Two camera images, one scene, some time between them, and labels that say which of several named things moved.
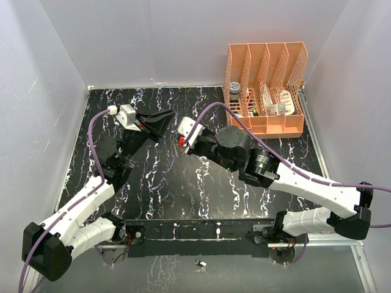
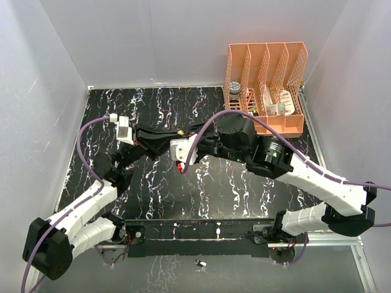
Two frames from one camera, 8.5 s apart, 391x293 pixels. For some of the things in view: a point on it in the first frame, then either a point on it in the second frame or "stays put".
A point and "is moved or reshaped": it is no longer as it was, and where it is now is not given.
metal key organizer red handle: [181, 148] is moved or reshaped
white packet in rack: [286, 99] stays put
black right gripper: [193, 150] stays put
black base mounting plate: [220, 237] stays put
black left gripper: [149, 122] -> [152, 148]
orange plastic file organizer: [263, 84] stays put
